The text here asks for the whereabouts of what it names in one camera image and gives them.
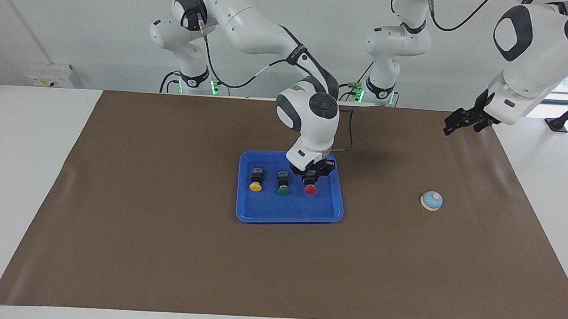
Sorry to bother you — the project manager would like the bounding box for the red mushroom push button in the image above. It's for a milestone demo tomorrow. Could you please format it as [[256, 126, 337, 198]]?
[[303, 171, 319, 196]]

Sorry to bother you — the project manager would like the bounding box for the green mushroom push button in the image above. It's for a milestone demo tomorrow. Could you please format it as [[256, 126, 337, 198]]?
[[275, 169, 292, 196]]

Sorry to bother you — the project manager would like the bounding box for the yellow mushroom push button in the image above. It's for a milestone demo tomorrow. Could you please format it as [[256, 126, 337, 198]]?
[[248, 166, 264, 193]]

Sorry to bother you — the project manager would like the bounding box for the blue plastic tray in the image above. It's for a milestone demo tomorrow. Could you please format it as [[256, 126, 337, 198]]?
[[235, 147, 348, 229]]

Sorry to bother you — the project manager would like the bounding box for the light blue service bell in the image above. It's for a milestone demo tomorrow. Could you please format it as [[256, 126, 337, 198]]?
[[419, 190, 444, 212]]

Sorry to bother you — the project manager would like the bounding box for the brown table mat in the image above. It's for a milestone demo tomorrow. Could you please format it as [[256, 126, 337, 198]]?
[[0, 82, 568, 319]]

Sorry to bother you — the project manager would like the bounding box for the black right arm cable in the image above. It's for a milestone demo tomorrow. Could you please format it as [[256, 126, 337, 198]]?
[[187, 6, 361, 150]]

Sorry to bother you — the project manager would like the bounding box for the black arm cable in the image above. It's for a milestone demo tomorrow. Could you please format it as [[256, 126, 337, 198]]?
[[423, 0, 497, 36], [187, 6, 361, 150]]

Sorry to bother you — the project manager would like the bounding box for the black left base cable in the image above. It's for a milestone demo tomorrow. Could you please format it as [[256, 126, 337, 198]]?
[[325, 59, 374, 104]]

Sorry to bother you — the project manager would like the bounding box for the black base cable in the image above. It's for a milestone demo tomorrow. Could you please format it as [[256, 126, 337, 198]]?
[[160, 71, 184, 95], [325, 59, 374, 104]]

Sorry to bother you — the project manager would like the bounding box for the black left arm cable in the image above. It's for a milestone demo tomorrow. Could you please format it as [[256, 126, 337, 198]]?
[[423, 0, 497, 36]]

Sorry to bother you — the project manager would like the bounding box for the black right base cable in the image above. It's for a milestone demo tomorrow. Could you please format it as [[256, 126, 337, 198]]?
[[160, 71, 184, 95]]

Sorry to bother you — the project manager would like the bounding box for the white wall socket box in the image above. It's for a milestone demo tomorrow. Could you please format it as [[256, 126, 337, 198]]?
[[26, 62, 76, 89]]

